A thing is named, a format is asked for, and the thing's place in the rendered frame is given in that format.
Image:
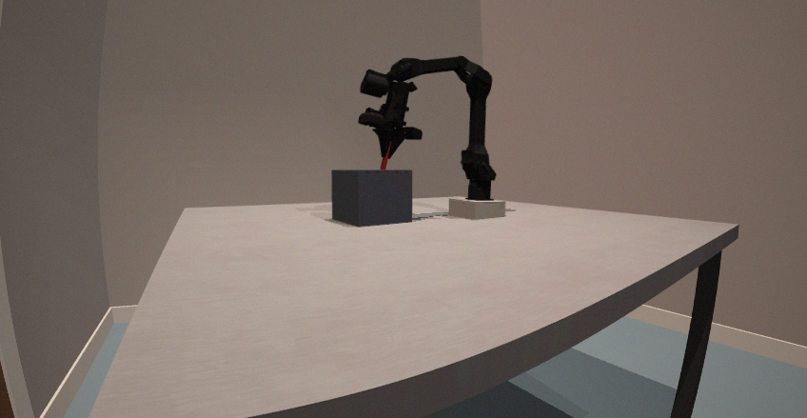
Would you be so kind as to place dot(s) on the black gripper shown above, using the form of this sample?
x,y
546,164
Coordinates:
x,y
393,117

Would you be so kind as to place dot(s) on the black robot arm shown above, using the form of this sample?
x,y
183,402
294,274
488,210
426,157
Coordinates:
x,y
475,160

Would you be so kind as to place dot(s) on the red peg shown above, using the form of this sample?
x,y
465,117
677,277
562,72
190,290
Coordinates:
x,y
384,162

